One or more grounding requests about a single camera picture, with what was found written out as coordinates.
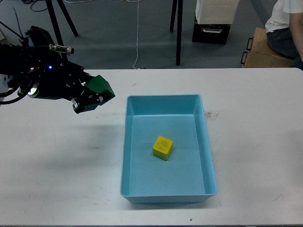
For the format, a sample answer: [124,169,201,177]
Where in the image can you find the black right table legs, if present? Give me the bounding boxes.
[169,0,183,66]

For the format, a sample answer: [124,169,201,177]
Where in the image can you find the black table legs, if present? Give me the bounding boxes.
[45,0,79,48]
[169,0,183,66]

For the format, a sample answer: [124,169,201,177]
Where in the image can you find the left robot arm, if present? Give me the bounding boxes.
[0,8,115,114]

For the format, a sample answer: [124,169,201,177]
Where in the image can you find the black storage box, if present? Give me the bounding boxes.
[192,17,232,45]

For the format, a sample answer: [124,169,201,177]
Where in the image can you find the white hanging cable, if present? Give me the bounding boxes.
[123,0,145,70]

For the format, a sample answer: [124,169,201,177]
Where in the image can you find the green wooden block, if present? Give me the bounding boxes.
[84,75,115,105]

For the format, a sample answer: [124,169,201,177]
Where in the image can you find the seated person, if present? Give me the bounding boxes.
[265,0,303,70]

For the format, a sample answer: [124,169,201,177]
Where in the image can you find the cardboard box with handles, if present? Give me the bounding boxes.
[241,27,293,68]

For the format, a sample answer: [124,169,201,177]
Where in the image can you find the yellow wooden block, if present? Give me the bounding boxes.
[152,136,174,161]

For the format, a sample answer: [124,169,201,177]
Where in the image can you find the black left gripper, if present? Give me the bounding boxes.
[35,62,102,114]

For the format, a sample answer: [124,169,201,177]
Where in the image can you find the white appliance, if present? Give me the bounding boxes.
[195,0,240,25]

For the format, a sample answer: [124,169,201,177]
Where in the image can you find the blue plastic box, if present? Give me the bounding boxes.
[120,95,217,203]

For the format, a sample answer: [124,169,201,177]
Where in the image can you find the black left table legs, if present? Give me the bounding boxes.
[45,0,79,48]

